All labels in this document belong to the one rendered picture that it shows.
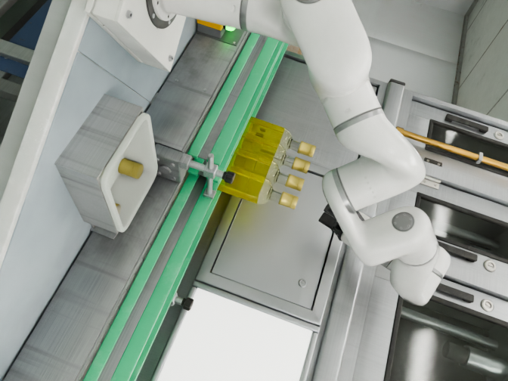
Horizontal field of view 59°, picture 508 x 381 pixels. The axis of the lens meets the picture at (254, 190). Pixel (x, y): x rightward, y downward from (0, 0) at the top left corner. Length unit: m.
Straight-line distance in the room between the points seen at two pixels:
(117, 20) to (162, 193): 0.46
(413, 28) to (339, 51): 6.53
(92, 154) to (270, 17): 0.38
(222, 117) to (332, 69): 0.49
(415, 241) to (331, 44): 0.37
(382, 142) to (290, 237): 0.59
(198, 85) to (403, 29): 6.07
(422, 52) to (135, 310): 6.22
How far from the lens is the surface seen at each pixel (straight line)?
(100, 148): 0.82
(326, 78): 0.68
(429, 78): 6.54
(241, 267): 1.20
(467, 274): 1.42
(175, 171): 1.05
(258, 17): 0.79
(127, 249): 1.02
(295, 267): 1.22
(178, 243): 1.04
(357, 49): 0.68
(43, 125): 0.78
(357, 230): 0.82
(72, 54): 0.79
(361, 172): 0.78
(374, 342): 1.26
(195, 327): 1.15
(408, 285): 0.99
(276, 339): 1.15
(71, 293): 1.01
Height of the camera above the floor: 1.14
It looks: 5 degrees down
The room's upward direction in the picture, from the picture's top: 110 degrees clockwise
